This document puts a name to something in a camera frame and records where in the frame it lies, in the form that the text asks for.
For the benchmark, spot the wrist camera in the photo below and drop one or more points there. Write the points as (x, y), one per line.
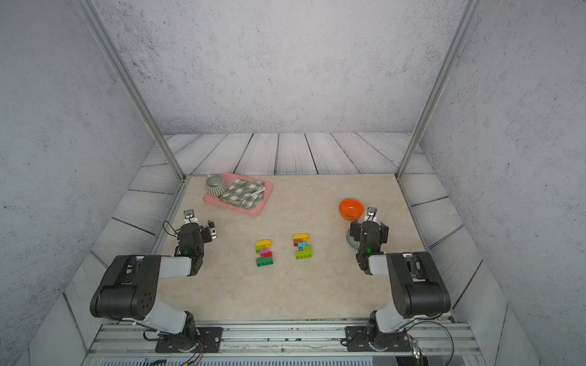
(371, 214)
(190, 217)

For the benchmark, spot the right aluminium frame post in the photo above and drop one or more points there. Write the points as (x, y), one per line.
(439, 84)

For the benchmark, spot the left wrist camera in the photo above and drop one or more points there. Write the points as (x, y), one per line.
(190, 217)

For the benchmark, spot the dark green long lego brick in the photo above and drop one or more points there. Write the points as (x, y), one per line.
(264, 261)

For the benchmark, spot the lime long lego brick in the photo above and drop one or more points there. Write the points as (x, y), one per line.
(298, 257)

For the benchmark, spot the green checkered cloth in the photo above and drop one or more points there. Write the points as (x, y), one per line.
(235, 194)

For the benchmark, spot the orange plastic bowl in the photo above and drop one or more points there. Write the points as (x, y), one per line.
(351, 209)

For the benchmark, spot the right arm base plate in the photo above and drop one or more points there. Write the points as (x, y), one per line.
(363, 339)

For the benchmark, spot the yellow long lego brick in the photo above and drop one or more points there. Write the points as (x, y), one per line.
(301, 237)

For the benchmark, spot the striped ceramic cup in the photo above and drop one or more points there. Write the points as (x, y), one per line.
(216, 185)

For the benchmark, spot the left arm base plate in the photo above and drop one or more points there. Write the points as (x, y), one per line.
(199, 339)

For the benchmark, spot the lime small lego brick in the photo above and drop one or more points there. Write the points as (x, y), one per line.
(306, 251)

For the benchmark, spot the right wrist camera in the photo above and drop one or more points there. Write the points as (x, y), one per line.
(371, 214)

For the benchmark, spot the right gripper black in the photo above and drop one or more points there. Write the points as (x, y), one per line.
(357, 230)

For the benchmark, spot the pink plastic tray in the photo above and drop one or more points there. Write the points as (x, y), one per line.
(229, 178)

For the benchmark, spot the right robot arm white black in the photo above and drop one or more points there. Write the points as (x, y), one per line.
(418, 291)

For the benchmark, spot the left aluminium frame post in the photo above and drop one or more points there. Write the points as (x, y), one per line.
(91, 16)

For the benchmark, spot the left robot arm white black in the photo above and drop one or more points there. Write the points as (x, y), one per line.
(128, 289)

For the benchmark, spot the front aluminium rail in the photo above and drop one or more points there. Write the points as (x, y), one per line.
(311, 342)

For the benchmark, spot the white utensil on cloth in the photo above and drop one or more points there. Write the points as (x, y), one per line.
(255, 193)

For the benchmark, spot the aluminium frame post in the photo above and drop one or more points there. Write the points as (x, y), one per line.
(439, 84)
(91, 16)

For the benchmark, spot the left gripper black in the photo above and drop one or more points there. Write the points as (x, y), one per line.
(206, 235)

